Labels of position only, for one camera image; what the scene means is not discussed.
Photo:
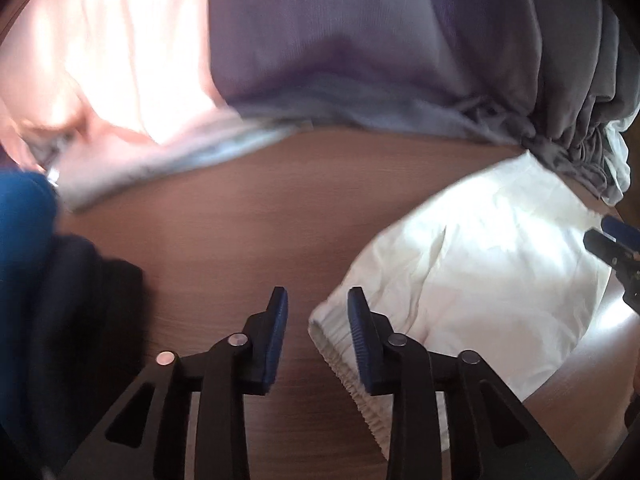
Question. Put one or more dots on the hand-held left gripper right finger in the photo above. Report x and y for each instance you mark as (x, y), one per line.
(359, 332)

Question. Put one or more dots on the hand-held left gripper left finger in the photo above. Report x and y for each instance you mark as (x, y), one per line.
(276, 332)

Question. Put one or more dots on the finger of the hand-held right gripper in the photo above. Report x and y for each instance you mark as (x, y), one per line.
(612, 252)

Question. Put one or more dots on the white pants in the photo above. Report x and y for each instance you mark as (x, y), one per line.
(480, 265)

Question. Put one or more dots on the purple grey pants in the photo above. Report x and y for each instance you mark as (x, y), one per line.
(400, 45)

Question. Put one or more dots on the pink pants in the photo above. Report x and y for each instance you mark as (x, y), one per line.
(110, 60)

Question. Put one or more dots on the black garment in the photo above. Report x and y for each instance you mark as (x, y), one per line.
(65, 340)

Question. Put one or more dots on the blue garment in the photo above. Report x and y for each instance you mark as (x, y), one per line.
(22, 225)

